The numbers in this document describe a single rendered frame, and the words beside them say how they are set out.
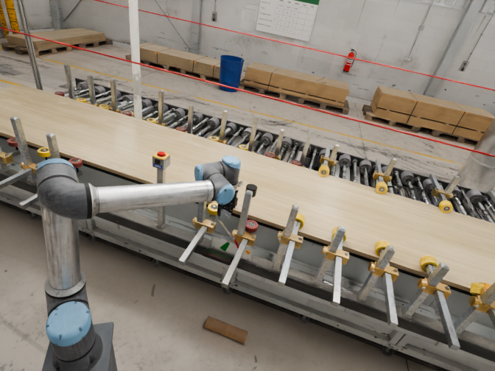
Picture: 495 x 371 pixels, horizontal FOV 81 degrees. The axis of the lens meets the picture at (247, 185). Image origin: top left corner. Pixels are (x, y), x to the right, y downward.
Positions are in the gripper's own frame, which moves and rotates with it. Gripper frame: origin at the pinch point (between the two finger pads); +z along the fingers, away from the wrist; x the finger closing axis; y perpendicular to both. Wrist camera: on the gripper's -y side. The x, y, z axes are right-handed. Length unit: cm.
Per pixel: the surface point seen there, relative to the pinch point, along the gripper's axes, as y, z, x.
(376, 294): 99, 39, 23
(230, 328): 19, 92, -2
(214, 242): -2.8, 24.7, 5.3
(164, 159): -36.0, -22.0, 5.2
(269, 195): 18, 10, 49
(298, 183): 34, 10, 75
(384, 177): 98, 6, 115
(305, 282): 54, 30, 5
